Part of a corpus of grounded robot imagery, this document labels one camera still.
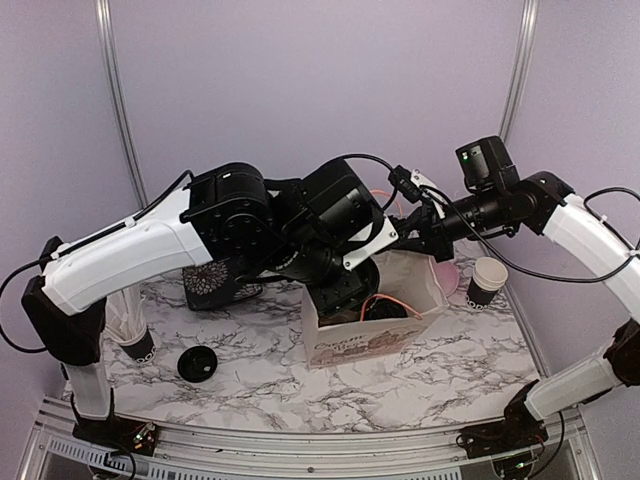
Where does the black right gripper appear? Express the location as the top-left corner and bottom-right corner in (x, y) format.
(401, 185), (506, 262)

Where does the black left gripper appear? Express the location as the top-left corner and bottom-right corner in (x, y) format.
(265, 229), (378, 318)

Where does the brown cardboard cup carrier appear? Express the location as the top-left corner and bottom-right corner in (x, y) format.
(318, 310), (360, 328)

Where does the black paper coffee cup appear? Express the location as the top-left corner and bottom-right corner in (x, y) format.
(355, 258), (380, 307)

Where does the white printed paper bag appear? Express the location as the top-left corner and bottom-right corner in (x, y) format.
(301, 250), (449, 369)

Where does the stack of paper cups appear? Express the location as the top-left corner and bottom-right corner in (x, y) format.
(466, 257), (508, 311)

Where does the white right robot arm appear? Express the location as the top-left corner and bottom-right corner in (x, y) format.
(389, 136), (639, 448)

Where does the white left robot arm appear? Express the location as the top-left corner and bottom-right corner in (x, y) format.
(21, 155), (397, 445)

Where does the pink round plate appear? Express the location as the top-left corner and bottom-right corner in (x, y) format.
(433, 262), (460, 297)

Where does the black floral square plate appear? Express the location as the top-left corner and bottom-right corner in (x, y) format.
(182, 258), (263, 311)

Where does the stack of black lids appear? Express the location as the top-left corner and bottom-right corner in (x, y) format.
(177, 346), (218, 383)

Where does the black cup holding straws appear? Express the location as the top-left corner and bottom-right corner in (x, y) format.
(120, 326), (156, 364)

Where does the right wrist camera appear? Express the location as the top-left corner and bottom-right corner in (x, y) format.
(388, 165), (447, 219)

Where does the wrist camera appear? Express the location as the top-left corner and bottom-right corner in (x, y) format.
(388, 165), (447, 219)
(342, 214), (398, 271)

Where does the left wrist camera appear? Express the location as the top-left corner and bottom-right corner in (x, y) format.
(342, 214), (398, 271)

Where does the right aluminium frame post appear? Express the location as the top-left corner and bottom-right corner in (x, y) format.
(499, 0), (541, 144)

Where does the aluminium frame post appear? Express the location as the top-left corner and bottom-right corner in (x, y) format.
(499, 0), (541, 144)
(94, 0), (148, 208)

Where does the front aluminium rail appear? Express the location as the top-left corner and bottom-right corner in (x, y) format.
(17, 398), (601, 479)

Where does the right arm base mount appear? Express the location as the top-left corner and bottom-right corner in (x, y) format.
(456, 380), (549, 459)

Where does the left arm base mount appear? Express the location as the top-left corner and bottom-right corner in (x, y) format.
(70, 389), (159, 457)

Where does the left aluminium frame post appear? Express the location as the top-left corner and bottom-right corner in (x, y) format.
(94, 0), (148, 208)

